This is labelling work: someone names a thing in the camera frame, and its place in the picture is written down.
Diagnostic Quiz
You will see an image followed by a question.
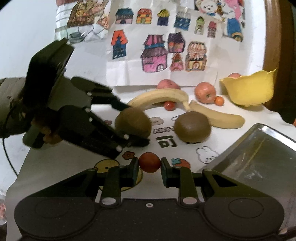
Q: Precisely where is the operator left hand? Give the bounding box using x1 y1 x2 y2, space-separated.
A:
0 77 58 143

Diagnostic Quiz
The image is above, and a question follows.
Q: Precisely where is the apple inside yellow bowl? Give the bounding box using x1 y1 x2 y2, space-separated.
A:
228 73 241 78

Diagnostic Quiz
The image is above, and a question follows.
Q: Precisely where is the brown wooden door frame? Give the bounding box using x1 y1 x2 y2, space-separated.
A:
263 0 281 111

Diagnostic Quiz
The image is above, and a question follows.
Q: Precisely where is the yellow scalloped bowl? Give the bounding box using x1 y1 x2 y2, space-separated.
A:
220 69 278 107

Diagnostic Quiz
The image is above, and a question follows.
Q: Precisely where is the brown kiwi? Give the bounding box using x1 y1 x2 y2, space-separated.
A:
114 108 152 138
174 111 211 143

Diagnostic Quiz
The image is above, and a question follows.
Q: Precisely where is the yellow banana curved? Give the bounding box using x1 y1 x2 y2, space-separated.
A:
128 88 189 110

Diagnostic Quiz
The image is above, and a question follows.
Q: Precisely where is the red cherry tomato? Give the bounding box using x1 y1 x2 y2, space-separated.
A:
138 152 161 173

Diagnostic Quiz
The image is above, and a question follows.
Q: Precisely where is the brown house drawing paper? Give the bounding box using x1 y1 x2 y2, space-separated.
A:
55 0 111 44

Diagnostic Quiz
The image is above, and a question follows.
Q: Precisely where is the metal baking tray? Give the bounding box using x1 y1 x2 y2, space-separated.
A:
205 123 295 227

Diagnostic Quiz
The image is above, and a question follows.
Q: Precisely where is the colourful houses drawing paper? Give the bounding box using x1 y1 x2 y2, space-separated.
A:
106 1 223 86

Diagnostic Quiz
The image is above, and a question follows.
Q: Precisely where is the small orange kumquat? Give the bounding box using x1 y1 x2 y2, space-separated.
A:
214 96 225 106

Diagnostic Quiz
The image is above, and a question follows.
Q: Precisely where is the red apple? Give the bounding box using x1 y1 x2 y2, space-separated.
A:
156 79 180 89
194 82 216 104

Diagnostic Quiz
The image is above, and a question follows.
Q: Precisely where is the small cherry tomato under banana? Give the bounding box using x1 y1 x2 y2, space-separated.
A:
164 101 176 111

